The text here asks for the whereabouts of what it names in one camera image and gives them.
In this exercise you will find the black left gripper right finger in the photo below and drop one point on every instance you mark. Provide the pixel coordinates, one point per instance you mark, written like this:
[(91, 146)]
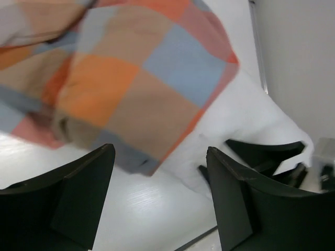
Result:
[(254, 212)]

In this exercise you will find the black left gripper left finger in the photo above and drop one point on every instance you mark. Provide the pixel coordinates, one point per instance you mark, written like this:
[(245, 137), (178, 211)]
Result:
[(58, 210)]

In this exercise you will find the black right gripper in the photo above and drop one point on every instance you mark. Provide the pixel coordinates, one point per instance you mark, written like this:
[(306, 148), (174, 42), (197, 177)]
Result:
[(266, 166)]

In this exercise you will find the orange grey checked pillowcase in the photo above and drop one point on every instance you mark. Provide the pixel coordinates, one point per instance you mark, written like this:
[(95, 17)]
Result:
[(136, 74)]

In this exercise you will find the aluminium rail frame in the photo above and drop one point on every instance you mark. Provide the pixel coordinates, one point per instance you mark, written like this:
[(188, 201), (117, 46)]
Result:
[(252, 7)]

